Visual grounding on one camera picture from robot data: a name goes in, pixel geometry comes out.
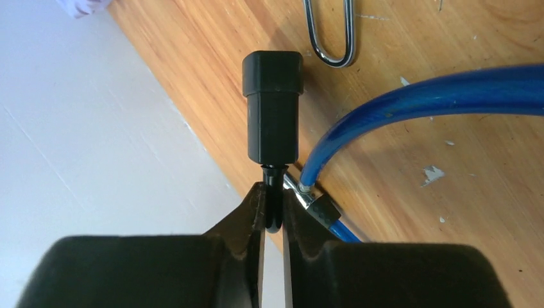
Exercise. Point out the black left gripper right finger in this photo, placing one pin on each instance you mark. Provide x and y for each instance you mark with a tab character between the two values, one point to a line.
323	271

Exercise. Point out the crumpled light blue cloth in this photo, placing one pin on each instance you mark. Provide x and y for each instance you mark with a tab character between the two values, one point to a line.
81	8

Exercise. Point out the blue cable lock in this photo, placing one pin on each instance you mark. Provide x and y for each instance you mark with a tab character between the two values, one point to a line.
511	90

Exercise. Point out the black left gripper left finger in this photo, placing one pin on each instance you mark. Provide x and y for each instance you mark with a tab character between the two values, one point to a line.
220	268

